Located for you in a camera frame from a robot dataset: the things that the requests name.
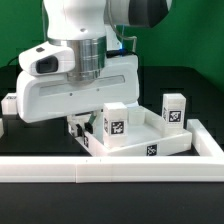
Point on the white block at left edge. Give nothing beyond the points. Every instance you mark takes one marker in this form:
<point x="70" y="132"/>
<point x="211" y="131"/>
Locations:
<point x="1" y="128"/>

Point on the white square table top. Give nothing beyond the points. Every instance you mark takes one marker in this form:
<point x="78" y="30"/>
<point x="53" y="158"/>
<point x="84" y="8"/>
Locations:
<point x="145" y="136"/>

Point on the white L-shaped obstacle fence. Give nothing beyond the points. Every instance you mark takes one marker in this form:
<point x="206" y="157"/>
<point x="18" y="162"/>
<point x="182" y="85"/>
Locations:
<point x="206" y="166"/>

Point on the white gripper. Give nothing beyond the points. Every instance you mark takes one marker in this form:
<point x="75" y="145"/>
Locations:
<point x="44" y="90"/>

